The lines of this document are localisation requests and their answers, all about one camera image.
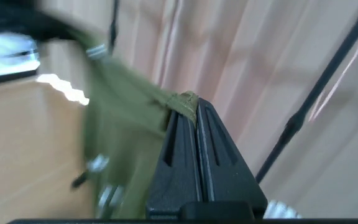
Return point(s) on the pink clothes hanger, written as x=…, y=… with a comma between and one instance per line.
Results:
x=331, y=89

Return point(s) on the black clothes rack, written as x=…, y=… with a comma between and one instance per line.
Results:
x=294, y=122

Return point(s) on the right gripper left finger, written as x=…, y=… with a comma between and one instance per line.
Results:
x=179, y=180

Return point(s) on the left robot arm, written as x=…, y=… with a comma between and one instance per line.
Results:
x=11, y=15

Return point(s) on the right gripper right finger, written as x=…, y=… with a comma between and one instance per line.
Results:
x=228, y=180

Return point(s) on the green sleeveless top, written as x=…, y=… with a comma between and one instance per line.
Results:
x=120, y=109

